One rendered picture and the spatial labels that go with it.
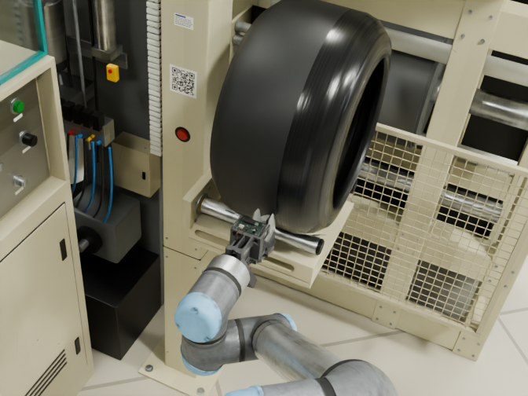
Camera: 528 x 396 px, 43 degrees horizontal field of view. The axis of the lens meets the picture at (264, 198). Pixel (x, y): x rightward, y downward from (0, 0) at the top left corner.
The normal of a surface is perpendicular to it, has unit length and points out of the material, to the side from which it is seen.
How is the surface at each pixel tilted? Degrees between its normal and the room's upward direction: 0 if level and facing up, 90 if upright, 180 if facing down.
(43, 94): 90
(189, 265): 90
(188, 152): 90
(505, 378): 0
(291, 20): 12
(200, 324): 84
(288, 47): 27
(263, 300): 0
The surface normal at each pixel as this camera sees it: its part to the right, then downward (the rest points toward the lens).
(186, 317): -0.39, 0.48
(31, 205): 0.09, -0.76
